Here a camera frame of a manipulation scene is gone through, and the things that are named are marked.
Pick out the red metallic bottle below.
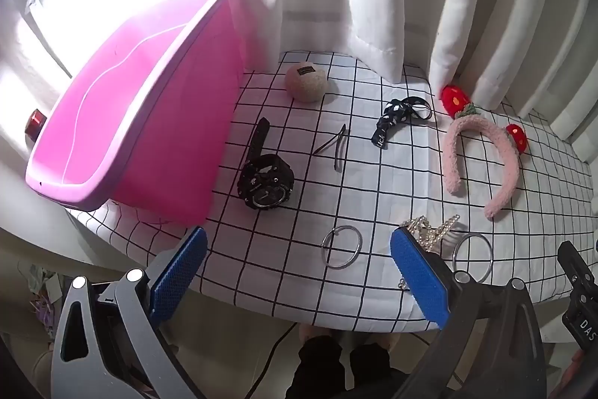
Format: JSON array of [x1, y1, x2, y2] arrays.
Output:
[[24, 109, 47, 142]]

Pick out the beige plush ball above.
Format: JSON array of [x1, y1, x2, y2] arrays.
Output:
[[285, 62, 329, 103]]

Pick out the pearl necklace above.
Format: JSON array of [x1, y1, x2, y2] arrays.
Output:
[[398, 214, 461, 291]]

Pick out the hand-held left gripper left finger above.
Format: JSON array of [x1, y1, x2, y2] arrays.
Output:
[[50, 226, 209, 399]]

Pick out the silver bangle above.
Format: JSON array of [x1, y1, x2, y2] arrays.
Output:
[[451, 233, 494, 284], [321, 225, 363, 271]]

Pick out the pink plastic tub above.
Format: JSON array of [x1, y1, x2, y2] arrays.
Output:
[[25, 0, 276, 226]]

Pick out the black cable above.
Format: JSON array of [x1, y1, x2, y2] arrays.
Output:
[[250, 323, 300, 399]]

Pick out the black wrist watch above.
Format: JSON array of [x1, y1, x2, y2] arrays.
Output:
[[238, 117, 296, 209]]

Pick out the pink fuzzy strawberry headband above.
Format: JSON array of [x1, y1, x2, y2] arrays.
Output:
[[441, 85, 528, 220]]

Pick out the thin black hair clip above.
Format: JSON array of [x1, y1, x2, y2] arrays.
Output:
[[312, 124, 347, 171]]

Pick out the person's legs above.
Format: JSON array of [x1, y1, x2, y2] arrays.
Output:
[[285, 324, 423, 399]]

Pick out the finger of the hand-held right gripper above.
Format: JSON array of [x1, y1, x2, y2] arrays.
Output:
[[557, 241, 593, 290]]

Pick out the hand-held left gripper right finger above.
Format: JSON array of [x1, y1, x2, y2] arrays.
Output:
[[390, 225, 547, 399]]

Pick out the floor clutter pile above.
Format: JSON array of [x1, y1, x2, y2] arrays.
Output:
[[16, 261, 64, 337]]

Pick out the black polka-dot ribbon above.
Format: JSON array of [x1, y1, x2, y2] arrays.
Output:
[[371, 97, 433, 150]]

